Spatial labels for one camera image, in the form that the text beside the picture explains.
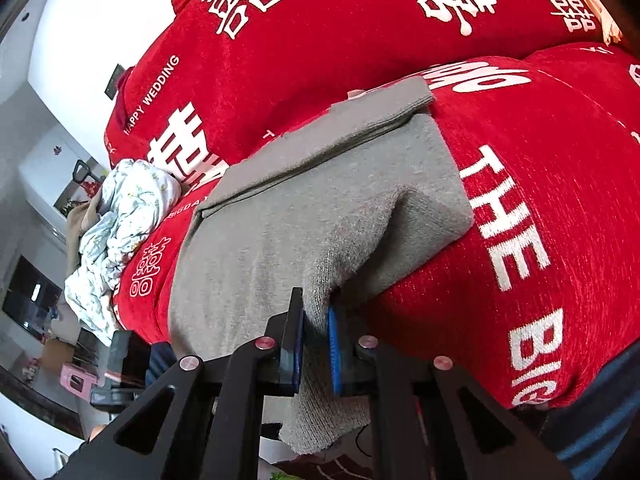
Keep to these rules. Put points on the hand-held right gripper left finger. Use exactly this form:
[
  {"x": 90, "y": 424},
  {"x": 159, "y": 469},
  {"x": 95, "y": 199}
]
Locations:
[{"x": 298, "y": 355}]

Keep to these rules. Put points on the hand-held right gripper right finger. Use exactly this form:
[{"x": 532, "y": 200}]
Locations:
[{"x": 336, "y": 355}]

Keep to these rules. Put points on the grey sweater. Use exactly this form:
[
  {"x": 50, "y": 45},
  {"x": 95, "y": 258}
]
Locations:
[{"x": 300, "y": 210}]

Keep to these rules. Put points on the pink stool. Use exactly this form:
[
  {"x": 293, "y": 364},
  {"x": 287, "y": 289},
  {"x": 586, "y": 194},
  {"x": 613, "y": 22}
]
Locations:
[{"x": 75, "y": 380}]

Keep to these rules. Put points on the brown cardboard box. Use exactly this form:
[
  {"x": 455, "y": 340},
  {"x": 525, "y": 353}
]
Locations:
[{"x": 55, "y": 355}]

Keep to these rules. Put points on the black television screen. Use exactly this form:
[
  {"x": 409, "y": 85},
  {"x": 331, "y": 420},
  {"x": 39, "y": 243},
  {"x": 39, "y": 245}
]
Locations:
[{"x": 30, "y": 290}]

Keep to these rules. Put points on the beige cloth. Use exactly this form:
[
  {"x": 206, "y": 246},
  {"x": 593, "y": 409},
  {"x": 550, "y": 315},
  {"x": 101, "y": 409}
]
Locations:
[{"x": 80, "y": 225}]

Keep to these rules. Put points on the light floral blanket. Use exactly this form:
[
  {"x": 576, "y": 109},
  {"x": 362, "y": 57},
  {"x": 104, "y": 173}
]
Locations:
[{"x": 125, "y": 210}]

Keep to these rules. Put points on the white cabinet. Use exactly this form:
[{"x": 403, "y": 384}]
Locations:
[{"x": 45, "y": 175}]

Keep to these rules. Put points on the red printed sofa cover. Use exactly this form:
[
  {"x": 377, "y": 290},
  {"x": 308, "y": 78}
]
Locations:
[{"x": 500, "y": 160}]

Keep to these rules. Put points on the person's blue jeans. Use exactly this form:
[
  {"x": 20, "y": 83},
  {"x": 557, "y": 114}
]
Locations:
[{"x": 600, "y": 420}]

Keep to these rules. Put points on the black wall frame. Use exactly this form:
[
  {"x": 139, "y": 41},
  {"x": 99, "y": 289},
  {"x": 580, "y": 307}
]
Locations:
[{"x": 114, "y": 82}]

